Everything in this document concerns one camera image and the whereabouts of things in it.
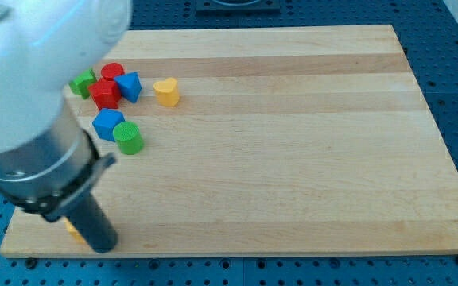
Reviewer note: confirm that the red cylinder block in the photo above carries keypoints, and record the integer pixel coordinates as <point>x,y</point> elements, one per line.
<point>111,70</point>

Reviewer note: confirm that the green cylinder block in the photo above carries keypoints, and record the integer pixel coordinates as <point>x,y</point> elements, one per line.
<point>128,138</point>

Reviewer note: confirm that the wooden board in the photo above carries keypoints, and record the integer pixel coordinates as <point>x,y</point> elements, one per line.
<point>307,141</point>

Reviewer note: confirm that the yellow heart block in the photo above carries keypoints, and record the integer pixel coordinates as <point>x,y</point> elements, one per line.
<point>167,92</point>

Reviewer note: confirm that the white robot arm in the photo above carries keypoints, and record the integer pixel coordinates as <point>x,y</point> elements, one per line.
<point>43,46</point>

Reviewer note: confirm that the blue pentagon block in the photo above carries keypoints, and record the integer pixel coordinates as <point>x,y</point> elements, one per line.
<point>105,122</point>

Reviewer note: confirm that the yellow hexagon block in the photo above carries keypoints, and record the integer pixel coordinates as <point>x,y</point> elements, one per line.
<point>74,232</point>

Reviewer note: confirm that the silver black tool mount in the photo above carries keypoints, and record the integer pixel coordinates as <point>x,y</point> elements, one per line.
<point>53,173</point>

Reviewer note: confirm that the blue triangle block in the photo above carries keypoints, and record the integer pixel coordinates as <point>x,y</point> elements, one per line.
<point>130,86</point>

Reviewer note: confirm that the red star block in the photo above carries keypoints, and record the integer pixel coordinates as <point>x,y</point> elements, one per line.
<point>105,94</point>

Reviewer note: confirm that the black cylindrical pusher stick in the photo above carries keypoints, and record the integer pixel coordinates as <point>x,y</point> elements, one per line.
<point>93,225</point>

